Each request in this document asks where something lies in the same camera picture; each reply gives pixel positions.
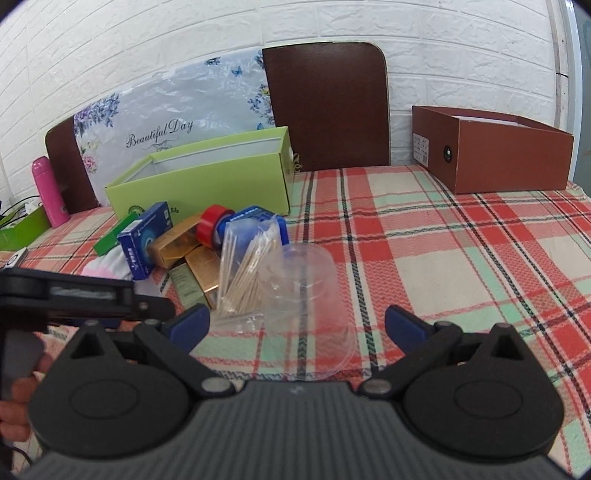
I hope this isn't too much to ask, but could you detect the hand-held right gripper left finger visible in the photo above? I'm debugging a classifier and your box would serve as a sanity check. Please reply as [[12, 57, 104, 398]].
[[60, 304, 236, 400]]

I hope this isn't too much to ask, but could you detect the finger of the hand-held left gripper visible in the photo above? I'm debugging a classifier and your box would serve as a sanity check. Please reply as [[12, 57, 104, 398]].
[[46, 295, 175, 330]]

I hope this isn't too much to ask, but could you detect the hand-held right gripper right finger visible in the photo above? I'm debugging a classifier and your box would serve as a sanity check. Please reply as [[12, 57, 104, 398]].
[[360, 304, 537, 400]]

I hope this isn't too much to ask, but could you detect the clear plastic cup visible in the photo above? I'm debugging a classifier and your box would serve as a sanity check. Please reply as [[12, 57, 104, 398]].
[[256, 244, 357, 382]]

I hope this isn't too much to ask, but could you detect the light green cardboard box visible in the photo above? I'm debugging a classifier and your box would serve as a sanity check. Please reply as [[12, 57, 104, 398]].
[[105, 127, 296, 223]]

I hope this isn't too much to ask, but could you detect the person's left hand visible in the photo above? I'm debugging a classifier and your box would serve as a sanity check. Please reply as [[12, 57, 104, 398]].
[[0, 355, 52, 444]]

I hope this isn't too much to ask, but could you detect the green printed small box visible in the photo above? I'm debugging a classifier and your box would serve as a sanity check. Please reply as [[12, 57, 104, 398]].
[[168, 262, 205, 308]]

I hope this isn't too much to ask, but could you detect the gold box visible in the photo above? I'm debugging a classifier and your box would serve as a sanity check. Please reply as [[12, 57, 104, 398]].
[[185, 247, 223, 310], [148, 215, 205, 268]]

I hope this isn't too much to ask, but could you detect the white small device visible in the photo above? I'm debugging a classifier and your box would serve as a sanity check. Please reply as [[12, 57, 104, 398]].
[[0, 248, 28, 269]]

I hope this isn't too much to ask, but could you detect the green flat box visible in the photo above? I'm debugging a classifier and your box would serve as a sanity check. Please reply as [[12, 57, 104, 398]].
[[93, 213, 139, 256]]

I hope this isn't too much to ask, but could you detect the blue small box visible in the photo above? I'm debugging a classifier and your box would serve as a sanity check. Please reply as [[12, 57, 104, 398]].
[[117, 202, 174, 281]]

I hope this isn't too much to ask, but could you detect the dark green bin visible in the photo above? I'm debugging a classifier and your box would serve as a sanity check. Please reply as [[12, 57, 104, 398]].
[[0, 205, 52, 252]]

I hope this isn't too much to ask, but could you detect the plaid tablecloth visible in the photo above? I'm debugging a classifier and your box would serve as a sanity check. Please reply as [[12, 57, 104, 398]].
[[0, 164, 591, 476]]

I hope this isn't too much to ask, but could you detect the bag of toothpicks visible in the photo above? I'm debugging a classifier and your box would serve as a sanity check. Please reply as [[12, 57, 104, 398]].
[[215, 215, 283, 325]]

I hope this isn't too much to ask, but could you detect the pink thermos bottle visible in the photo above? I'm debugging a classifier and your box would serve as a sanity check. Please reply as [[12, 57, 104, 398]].
[[31, 156, 71, 228]]

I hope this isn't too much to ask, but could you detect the red tape roll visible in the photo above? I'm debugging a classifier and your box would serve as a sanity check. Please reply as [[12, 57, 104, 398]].
[[196, 205, 235, 250]]

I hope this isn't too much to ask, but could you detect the blue plastic case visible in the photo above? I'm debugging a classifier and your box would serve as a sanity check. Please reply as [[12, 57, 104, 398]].
[[217, 205, 290, 246]]

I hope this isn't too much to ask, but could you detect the brown wooden chair back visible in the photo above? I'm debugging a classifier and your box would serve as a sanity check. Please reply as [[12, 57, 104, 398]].
[[262, 42, 391, 172], [45, 115, 100, 214]]

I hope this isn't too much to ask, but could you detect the brown shoe box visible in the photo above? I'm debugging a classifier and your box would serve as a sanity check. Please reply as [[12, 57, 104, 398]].
[[412, 105, 574, 195]]

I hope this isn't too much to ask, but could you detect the floral plastic-wrapped pillow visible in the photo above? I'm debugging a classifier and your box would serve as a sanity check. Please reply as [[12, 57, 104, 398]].
[[74, 50, 278, 185]]

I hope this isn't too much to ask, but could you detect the black cable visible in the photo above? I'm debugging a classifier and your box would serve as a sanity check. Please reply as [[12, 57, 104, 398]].
[[0, 440, 35, 469]]

